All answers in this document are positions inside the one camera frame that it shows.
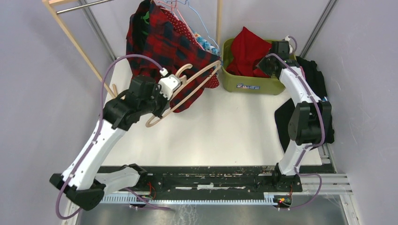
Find pink hanger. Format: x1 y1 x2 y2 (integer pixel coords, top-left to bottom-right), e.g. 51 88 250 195
154 0 198 44

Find wooden hanger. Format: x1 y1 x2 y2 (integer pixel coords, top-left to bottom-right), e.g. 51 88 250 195
145 60 222 128

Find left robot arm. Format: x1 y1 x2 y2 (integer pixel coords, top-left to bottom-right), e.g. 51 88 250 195
50 75 181 211

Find green hanger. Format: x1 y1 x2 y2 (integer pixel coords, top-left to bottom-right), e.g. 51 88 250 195
140 11 150 36

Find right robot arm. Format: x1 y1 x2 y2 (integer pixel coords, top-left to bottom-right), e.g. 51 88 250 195
257 40 331 191

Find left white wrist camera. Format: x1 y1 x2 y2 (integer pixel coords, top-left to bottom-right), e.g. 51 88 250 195
158 68 182 100

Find blue floral garment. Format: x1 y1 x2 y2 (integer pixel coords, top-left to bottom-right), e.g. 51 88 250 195
192 30 221 56

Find red plaid shirt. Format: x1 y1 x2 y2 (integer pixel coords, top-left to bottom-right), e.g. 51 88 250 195
126 0 220 113

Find black garment with flower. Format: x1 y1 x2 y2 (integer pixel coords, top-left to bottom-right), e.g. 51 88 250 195
274 56 335 153

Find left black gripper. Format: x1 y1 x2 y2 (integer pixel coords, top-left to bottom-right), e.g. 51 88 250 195
139 84 173 119

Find blue wire hanger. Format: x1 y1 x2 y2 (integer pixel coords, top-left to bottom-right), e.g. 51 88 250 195
165 0 220 50

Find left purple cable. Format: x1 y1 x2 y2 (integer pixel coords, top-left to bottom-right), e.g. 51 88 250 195
54 54 168 220

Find red pleated skirt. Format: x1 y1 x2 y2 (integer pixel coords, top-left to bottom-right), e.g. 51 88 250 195
226 27 272 78

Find red polka dot garment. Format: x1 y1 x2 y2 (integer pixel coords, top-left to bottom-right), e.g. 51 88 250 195
161 9 220 56

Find wooden clothes rack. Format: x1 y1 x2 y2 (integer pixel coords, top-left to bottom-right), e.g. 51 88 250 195
42 0 224 100

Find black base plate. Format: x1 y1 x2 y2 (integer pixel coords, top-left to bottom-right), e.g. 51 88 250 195
96 165 303 201

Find green plastic basket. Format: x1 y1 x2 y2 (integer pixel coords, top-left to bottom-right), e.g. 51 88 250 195
221 38 285 95

